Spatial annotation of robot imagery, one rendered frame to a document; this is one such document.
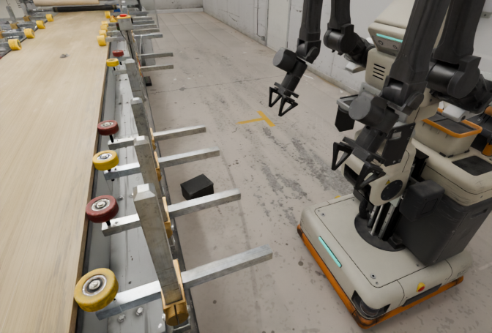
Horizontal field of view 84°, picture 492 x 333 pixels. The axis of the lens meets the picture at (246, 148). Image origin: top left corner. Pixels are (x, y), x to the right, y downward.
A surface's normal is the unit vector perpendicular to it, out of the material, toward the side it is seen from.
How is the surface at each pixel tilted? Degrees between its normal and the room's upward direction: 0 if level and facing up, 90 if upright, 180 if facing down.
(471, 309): 0
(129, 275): 0
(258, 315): 0
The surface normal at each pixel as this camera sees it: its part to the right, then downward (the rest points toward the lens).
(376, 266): 0.00, -0.83
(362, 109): -0.82, -0.22
